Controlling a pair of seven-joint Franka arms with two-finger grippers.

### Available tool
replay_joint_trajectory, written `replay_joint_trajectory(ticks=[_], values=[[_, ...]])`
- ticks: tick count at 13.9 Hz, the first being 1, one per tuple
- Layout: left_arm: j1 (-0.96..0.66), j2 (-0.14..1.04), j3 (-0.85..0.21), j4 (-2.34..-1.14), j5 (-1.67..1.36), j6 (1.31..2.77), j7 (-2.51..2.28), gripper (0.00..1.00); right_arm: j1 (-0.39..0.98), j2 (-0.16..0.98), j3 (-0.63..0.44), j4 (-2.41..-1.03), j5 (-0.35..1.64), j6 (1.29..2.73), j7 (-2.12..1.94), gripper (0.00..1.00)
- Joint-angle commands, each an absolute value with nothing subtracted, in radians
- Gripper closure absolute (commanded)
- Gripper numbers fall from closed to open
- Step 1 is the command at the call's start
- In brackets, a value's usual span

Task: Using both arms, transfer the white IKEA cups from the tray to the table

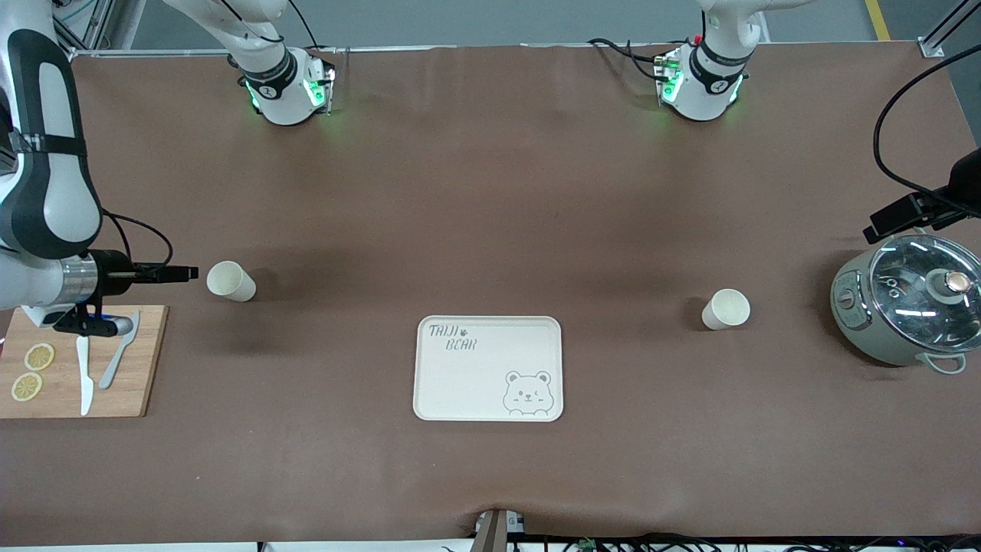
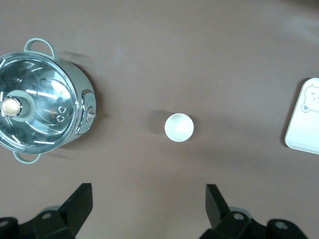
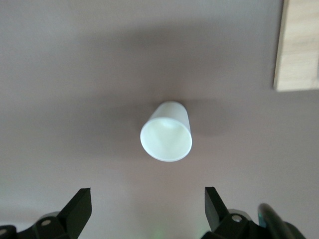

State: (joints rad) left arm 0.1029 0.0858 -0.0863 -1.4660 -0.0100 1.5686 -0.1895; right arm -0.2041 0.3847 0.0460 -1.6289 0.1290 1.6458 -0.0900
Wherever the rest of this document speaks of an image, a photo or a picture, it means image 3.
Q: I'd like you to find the white plastic cup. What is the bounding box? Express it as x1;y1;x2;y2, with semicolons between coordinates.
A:
139;101;194;163

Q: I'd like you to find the wooden cutting board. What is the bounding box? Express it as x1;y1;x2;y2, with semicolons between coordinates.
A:
273;0;319;93

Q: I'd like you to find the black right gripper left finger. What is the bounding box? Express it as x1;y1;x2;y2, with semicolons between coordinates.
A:
14;188;93;239

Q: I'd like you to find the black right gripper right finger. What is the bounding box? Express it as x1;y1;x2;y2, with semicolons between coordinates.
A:
204;186;261;239

